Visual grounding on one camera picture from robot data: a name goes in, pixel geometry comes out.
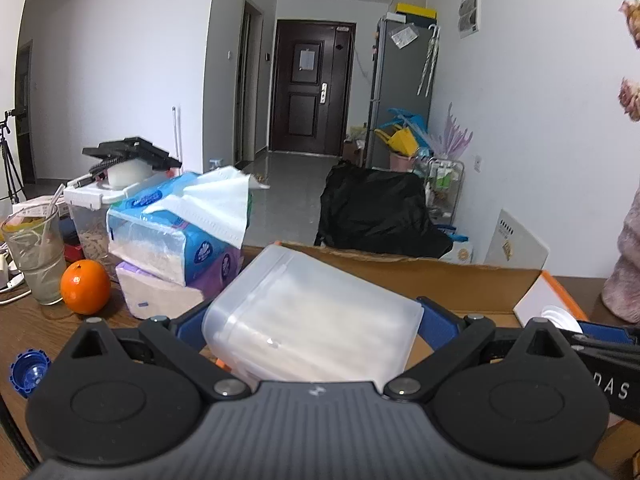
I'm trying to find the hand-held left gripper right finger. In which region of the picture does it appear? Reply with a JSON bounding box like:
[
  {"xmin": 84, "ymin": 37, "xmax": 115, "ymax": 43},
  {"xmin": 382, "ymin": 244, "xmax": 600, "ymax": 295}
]
[{"xmin": 382, "ymin": 296, "xmax": 568, "ymax": 403}]

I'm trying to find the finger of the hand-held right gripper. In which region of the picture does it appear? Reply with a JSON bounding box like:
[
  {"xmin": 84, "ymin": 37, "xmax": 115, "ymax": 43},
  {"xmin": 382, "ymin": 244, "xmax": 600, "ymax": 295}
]
[{"xmin": 559, "ymin": 320, "xmax": 640, "ymax": 363}]

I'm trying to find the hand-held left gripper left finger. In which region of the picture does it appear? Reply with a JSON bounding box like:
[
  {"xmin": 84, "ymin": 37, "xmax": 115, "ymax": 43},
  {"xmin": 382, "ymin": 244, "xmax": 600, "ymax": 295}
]
[{"xmin": 70, "ymin": 299, "xmax": 253, "ymax": 403}]

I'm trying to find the white round lid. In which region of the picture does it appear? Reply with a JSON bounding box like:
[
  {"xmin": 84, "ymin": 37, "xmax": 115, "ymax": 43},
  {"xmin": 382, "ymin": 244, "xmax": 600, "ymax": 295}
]
[{"xmin": 542, "ymin": 304, "xmax": 584, "ymax": 334}]

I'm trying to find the orange-edged cardboard box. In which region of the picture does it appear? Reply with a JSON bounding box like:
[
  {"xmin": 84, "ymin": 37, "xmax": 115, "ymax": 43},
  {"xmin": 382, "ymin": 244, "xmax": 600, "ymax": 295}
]
[{"xmin": 200, "ymin": 241, "xmax": 592, "ymax": 376}]

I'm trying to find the translucent plastic box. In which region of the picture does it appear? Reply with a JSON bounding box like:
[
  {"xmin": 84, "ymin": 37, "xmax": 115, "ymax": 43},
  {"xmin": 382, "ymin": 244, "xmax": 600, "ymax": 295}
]
[{"xmin": 201, "ymin": 243, "xmax": 425, "ymax": 386}]

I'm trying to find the purple tissue pack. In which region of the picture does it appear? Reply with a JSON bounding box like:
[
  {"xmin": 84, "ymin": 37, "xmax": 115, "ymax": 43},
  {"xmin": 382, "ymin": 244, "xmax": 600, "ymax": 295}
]
[{"xmin": 116, "ymin": 247, "xmax": 246, "ymax": 320}]

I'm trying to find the pink textured vase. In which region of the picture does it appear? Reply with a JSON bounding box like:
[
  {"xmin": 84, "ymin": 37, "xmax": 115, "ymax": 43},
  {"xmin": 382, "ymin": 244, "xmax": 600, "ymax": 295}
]
[{"xmin": 601, "ymin": 205, "xmax": 640, "ymax": 325}]

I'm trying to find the white pet food bag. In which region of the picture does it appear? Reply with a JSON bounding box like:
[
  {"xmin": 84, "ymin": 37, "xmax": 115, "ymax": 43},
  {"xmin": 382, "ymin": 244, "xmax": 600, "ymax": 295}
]
[{"xmin": 440, "ymin": 240, "xmax": 475, "ymax": 265}]

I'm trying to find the blue tissue pack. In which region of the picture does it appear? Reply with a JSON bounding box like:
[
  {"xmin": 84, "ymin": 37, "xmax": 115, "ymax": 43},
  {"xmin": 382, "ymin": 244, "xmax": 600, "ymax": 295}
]
[{"xmin": 106, "ymin": 165, "xmax": 271, "ymax": 288}]

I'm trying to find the orange fruit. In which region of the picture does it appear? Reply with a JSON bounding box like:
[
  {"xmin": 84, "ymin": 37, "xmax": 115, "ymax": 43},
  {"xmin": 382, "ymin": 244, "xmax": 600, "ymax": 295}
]
[{"xmin": 60, "ymin": 260, "xmax": 112, "ymax": 316}]

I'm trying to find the white flat board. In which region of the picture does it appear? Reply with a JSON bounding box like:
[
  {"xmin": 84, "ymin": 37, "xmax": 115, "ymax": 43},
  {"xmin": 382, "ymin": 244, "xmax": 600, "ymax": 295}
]
[{"xmin": 482, "ymin": 208, "xmax": 549, "ymax": 271}]

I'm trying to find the black backpack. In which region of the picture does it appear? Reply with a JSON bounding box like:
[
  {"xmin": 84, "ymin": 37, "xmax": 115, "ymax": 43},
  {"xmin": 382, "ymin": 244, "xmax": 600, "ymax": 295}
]
[{"xmin": 315, "ymin": 160, "xmax": 453, "ymax": 261}]

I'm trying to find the white-lidded food container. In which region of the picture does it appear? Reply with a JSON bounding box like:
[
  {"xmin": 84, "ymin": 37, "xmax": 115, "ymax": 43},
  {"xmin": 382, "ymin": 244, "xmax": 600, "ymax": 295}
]
[{"xmin": 64, "ymin": 170, "xmax": 181, "ymax": 271}]

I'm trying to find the metal storage cart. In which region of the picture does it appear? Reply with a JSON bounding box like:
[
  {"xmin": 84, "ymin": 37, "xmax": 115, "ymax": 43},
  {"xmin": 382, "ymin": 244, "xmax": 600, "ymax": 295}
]
[{"xmin": 417, "ymin": 157, "xmax": 465, "ymax": 226}]

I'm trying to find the white round dome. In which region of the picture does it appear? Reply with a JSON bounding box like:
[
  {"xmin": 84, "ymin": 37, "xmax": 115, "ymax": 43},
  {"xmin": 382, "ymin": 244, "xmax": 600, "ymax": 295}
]
[{"xmin": 106, "ymin": 157, "xmax": 153, "ymax": 191}]

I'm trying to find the clear drinking glass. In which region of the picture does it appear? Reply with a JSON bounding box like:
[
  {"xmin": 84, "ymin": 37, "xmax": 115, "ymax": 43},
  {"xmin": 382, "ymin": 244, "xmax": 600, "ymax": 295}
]
[{"xmin": 1, "ymin": 207, "xmax": 68, "ymax": 306}]

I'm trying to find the blue bottle cap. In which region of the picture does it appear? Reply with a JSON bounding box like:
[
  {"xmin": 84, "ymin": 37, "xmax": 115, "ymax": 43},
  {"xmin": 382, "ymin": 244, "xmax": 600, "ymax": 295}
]
[{"xmin": 9, "ymin": 349, "xmax": 52, "ymax": 400}]

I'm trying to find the clear drinking straw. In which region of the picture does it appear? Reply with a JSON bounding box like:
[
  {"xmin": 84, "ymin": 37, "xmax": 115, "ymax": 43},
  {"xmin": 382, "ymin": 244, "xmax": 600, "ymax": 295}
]
[{"xmin": 30, "ymin": 183, "xmax": 66, "ymax": 286}]

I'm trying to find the black folding stand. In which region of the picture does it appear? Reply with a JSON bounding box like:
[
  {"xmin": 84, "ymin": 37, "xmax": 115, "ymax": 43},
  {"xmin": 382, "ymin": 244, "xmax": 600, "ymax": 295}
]
[{"xmin": 82, "ymin": 136, "xmax": 182, "ymax": 171}]

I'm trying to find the yellow plastic stool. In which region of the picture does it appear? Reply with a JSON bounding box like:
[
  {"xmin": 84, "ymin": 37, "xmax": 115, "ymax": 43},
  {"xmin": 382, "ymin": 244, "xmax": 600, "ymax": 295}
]
[{"xmin": 374, "ymin": 127, "xmax": 420, "ymax": 158}]

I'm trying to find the pink flat box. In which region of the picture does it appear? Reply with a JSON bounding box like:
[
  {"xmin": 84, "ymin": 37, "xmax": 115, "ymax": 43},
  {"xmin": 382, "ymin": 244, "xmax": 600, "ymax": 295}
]
[{"xmin": 12, "ymin": 195, "xmax": 68, "ymax": 218}]

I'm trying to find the small brown cardboard box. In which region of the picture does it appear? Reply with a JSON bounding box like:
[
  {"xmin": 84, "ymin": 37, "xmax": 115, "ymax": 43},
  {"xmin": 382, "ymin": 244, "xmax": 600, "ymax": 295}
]
[{"xmin": 342, "ymin": 125, "xmax": 368, "ymax": 166}]

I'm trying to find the blue plastic stool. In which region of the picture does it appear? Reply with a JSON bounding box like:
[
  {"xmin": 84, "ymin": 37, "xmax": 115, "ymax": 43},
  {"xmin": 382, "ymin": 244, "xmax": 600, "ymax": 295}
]
[{"xmin": 387, "ymin": 107, "xmax": 428, "ymax": 148}]

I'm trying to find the dried pink rose bouquet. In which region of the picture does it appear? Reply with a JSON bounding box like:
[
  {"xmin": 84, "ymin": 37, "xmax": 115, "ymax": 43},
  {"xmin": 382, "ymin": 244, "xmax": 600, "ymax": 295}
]
[{"xmin": 618, "ymin": 0, "xmax": 640, "ymax": 122}]

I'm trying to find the black tripod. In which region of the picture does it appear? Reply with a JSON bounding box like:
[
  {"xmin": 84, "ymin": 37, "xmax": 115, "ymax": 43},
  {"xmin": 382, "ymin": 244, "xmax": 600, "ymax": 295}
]
[{"xmin": 0, "ymin": 109, "xmax": 26, "ymax": 206}]

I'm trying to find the dark brown door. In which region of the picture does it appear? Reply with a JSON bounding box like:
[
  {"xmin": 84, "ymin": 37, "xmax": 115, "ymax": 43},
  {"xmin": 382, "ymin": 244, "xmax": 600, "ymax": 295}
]
[{"xmin": 268, "ymin": 19, "xmax": 357, "ymax": 157}]

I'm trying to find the grey refrigerator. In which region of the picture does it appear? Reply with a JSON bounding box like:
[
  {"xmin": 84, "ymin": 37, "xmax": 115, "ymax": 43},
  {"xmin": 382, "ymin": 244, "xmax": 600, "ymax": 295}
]
[{"xmin": 365, "ymin": 14, "xmax": 441, "ymax": 171}]

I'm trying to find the clear folded umbrella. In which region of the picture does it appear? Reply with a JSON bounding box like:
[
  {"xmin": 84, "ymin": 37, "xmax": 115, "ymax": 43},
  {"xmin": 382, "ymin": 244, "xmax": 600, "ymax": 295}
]
[{"xmin": 417, "ymin": 24, "xmax": 442, "ymax": 98}]

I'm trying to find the paper sheet on refrigerator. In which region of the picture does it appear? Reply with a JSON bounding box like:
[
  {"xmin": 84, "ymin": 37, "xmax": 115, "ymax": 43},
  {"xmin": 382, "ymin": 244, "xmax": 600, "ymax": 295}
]
[{"xmin": 390, "ymin": 25, "xmax": 418, "ymax": 50}]

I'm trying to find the white electrical panel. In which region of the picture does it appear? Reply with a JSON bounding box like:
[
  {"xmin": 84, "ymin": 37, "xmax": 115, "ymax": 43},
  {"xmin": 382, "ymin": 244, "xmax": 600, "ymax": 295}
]
[{"xmin": 457, "ymin": 0, "xmax": 482, "ymax": 38}]

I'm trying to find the yellow flat box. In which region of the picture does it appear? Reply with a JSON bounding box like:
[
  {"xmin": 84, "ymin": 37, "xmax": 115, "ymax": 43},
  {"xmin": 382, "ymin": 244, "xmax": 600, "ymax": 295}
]
[{"xmin": 395, "ymin": 2, "xmax": 438, "ymax": 17}]

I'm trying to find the white cable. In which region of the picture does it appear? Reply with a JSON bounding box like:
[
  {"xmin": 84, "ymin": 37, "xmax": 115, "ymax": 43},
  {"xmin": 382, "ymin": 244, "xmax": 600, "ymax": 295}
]
[{"xmin": 0, "ymin": 270, "xmax": 37, "ymax": 307}]

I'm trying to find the black braided cable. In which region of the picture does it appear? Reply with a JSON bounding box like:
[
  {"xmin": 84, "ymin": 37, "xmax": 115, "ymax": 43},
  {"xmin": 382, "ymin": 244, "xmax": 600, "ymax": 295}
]
[{"xmin": 87, "ymin": 156, "xmax": 132, "ymax": 177}]

